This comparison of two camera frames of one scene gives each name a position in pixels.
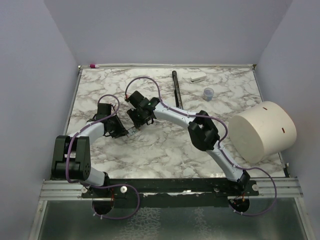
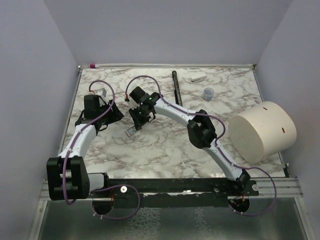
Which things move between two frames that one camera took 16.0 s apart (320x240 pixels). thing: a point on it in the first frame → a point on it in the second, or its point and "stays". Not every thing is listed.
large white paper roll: [263, 131] stays
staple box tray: [131, 131] stays
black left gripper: [121, 131] → [115, 115]
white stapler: [198, 78] stays
